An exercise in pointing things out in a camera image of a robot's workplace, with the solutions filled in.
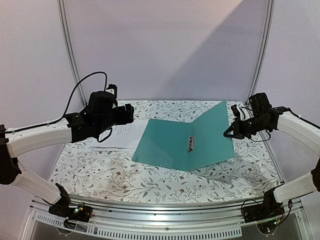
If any aluminium corner post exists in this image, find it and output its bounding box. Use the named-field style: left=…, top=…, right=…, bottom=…
left=56, top=0, right=87, bottom=108
left=246, top=0, right=275, bottom=104

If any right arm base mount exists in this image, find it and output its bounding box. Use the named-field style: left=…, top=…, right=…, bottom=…
left=240, top=188, right=293, bottom=236

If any aluminium corner post right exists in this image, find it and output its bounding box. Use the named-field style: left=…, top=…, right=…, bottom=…
left=246, top=0, right=275, bottom=104

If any white printed paper sheet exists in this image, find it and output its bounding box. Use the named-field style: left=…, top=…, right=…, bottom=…
left=90, top=120, right=148, bottom=151

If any aluminium corner post left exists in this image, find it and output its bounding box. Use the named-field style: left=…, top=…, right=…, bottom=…
left=56, top=0, right=87, bottom=108

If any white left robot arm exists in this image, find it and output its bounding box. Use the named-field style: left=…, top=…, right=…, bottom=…
left=0, top=91, right=134, bottom=217

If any aluminium front rail frame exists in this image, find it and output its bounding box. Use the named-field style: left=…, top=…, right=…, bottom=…
left=21, top=195, right=313, bottom=240

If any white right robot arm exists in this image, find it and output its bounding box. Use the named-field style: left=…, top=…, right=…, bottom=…
left=223, top=92, right=320, bottom=218

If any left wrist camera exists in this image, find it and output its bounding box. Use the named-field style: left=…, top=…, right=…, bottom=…
left=105, top=84, right=118, bottom=97

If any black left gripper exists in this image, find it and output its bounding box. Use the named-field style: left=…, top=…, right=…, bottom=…
left=96, top=103, right=134, bottom=135

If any floral patterned table mat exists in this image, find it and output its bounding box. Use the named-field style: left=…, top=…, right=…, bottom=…
left=48, top=99, right=285, bottom=204

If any teal plastic folder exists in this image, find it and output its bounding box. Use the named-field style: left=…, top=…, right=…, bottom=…
left=132, top=101, right=235, bottom=171

